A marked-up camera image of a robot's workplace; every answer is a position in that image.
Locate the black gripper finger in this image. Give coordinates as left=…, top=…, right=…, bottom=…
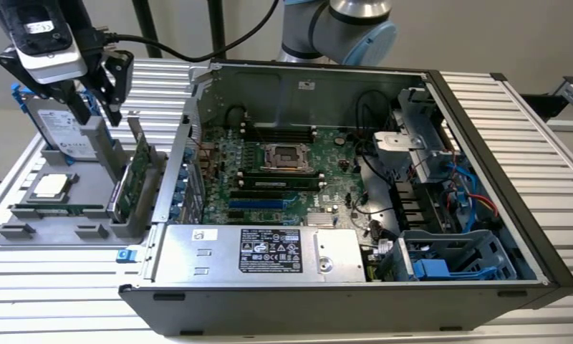
left=95, top=49, right=136, bottom=128
left=0, top=49, right=93, bottom=126

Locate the Nvidia graphics card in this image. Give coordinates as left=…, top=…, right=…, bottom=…
left=105, top=111, right=155, bottom=225

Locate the hard disk in blue carrier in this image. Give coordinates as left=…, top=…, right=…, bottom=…
left=9, top=82, right=113, bottom=166

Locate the black stand pole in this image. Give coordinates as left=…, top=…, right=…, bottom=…
left=132, top=0, right=164, bottom=59
left=207, top=0, right=229, bottom=60

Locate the silver CPU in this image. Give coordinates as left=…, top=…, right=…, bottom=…
left=31, top=173, right=72, bottom=199

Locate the green RAM stick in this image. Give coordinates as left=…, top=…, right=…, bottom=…
left=15, top=202, right=107, bottom=216
left=240, top=178, right=325, bottom=190

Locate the black RAM slot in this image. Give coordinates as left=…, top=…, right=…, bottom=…
left=244, top=124, right=317, bottom=130
left=236, top=171, right=327, bottom=179
left=244, top=128, right=317, bottom=134
left=244, top=136, right=317, bottom=143
left=244, top=132, right=317, bottom=138

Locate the grey parts rack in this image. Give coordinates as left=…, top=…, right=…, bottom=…
left=0, top=114, right=169, bottom=247

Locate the metal socket cover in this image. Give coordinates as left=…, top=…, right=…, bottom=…
left=263, top=143, right=308, bottom=169

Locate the CPU socket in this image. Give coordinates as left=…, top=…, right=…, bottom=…
left=261, top=142, right=309, bottom=170

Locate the long black expansion slot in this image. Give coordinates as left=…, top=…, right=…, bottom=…
left=228, top=189, right=287, bottom=199

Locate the blue expansion slot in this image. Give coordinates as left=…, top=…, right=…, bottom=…
left=227, top=198, right=288, bottom=211

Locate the green motherboard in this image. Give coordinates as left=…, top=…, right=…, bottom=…
left=197, top=123, right=379, bottom=237

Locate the silver power supply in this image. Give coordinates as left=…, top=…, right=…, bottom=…
left=151, top=224, right=368, bottom=284

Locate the silver chipset heatsink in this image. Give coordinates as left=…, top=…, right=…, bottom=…
left=307, top=211, right=339, bottom=227

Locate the metal drive cage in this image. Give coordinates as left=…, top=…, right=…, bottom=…
left=372, top=87, right=464, bottom=183

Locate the blue bay carrier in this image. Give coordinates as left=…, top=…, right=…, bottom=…
left=412, top=258, right=451, bottom=281

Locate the grey disk bay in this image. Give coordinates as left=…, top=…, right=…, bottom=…
left=376, top=229, right=520, bottom=283

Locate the thick black camera cable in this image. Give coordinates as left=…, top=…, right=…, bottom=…
left=91, top=0, right=281, bottom=64

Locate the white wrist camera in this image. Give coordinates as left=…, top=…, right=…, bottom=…
left=0, top=0, right=88, bottom=86

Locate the blue wire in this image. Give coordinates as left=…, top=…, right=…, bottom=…
left=444, top=161, right=481, bottom=232

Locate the red wire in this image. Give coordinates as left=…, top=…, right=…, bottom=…
left=467, top=192, right=501, bottom=216

